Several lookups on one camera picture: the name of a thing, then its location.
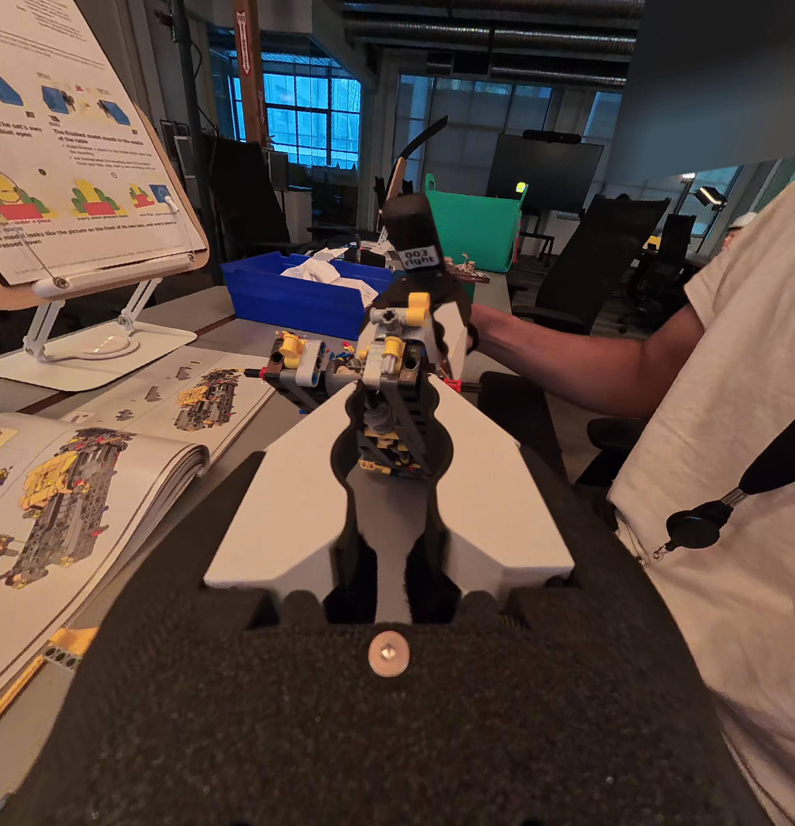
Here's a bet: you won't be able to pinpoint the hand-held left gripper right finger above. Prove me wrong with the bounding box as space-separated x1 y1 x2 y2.
428 376 576 599

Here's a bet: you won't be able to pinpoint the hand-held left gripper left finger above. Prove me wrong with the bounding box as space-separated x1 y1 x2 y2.
203 381 366 598

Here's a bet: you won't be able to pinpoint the yellow black brick car model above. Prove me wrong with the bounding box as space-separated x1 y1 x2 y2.
246 290 464 483

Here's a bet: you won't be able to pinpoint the person's right forearm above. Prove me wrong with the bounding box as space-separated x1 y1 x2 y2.
470 303 707 419

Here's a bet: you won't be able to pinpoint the grey desk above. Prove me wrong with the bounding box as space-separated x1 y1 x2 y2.
0 271 566 775

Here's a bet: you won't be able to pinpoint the green plastic bin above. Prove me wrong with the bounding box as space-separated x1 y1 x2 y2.
425 172 529 276

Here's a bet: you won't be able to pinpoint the small brown brick model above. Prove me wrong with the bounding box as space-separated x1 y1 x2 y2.
444 253 493 286

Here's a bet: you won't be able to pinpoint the crumpled white paper bags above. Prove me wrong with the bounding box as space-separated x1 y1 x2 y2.
279 247 380 305

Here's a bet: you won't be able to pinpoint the blue plastic bin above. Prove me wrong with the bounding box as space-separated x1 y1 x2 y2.
219 250 396 341

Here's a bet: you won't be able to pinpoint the large black screen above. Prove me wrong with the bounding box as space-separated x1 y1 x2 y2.
486 132 606 215

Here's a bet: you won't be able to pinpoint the open instruction booklet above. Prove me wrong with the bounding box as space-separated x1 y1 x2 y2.
0 347 280 712

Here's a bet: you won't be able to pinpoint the black badge reel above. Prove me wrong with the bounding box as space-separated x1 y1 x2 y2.
651 486 751 564

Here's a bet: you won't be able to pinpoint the yellow curved brick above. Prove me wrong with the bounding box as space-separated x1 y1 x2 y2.
48 626 99 656

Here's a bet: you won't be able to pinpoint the person's white shirt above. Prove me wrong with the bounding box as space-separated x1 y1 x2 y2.
606 166 795 826

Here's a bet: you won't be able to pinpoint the long yellow strip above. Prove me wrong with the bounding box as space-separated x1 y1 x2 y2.
0 655 48 735

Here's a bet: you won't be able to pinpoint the printed instruction sheet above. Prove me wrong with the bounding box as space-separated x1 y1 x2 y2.
0 0 203 289

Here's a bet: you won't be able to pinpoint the wooden post red sign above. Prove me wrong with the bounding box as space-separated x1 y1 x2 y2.
232 0 271 147

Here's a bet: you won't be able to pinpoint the black shoulder strap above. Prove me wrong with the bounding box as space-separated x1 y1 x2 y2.
738 402 795 499

